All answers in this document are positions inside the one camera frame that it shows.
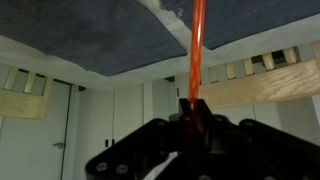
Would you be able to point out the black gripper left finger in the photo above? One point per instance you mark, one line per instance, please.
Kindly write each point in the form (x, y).
(146, 146)

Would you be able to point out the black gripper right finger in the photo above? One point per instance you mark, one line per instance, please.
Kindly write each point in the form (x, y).
(260, 150)

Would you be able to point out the red plastic straw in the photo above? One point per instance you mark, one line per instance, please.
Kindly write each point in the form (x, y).
(196, 50)

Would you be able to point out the dark blue cloth placemat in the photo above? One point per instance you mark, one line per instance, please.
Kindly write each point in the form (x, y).
(93, 36)
(253, 20)

